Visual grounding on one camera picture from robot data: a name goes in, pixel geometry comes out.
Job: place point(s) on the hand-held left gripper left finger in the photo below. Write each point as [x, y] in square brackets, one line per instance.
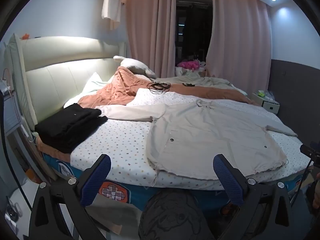
[96, 182]

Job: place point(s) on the black folded clothes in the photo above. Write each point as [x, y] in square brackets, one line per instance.
[67, 127]

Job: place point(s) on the person's grey printed pants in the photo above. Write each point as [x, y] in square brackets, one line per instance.
[172, 220]

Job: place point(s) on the clear plastic bag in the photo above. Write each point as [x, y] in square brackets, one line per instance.
[272, 96]

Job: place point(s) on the dark glass window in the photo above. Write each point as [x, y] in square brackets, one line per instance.
[193, 30]

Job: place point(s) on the pink curtain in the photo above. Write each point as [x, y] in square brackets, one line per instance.
[240, 42]
[150, 30]

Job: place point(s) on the white floral blanket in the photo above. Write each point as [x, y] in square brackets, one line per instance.
[120, 142]

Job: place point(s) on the grey bedside table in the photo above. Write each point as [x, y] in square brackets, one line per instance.
[11, 112]

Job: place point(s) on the white nightstand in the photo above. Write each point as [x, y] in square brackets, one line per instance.
[268, 106]

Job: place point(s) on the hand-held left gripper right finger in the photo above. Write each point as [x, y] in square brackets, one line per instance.
[227, 182]

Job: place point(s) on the beige jacket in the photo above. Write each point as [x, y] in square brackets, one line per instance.
[212, 135]

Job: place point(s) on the orange quilt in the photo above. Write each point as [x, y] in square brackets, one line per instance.
[117, 90]

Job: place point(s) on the small orange toy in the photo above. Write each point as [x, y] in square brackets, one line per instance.
[25, 36]

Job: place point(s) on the small green object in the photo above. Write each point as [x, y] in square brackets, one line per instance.
[261, 94]

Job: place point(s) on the cream padded headboard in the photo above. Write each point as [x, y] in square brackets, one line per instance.
[62, 77]

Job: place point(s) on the blue patterned bed sheet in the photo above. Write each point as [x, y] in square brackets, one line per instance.
[140, 195]

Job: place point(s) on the pink plush toy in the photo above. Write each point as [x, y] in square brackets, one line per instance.
[188, 65]

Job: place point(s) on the small black device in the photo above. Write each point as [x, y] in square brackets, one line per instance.
[188, 84]

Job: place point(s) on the white pillow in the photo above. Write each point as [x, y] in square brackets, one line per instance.
[93, 83]

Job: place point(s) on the white hanging garment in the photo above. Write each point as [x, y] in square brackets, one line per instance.
[112, 5]

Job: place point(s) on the beige crumpled sheet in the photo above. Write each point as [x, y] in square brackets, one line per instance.
[212, 81]

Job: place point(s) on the beige plush pillow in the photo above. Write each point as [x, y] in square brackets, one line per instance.
[135, 66]

